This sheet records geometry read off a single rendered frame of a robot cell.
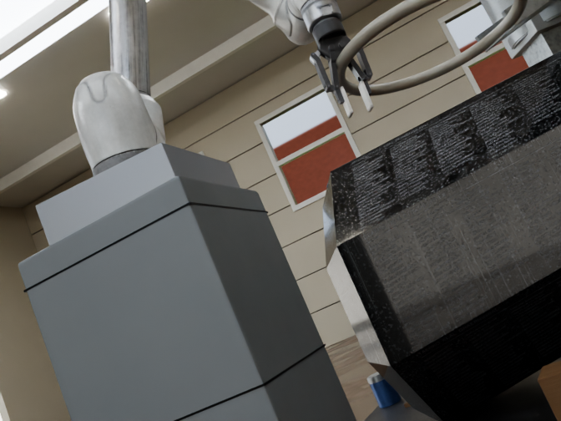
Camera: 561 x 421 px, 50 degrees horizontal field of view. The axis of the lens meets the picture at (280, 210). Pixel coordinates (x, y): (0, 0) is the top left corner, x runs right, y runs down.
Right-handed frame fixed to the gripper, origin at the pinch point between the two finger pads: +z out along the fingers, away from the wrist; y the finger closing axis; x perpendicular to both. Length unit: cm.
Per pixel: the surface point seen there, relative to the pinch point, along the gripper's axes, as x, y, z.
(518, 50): 100, 113, -38
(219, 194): -10.1, -37.9, 14.8
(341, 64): -2.2, -0.8, -8.6
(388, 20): -17.1, 7.1, -8.7
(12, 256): 825, -315, -220
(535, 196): 12, 39, 34
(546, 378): 9, 20, 74
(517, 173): 12.8, 37.2, 26.5
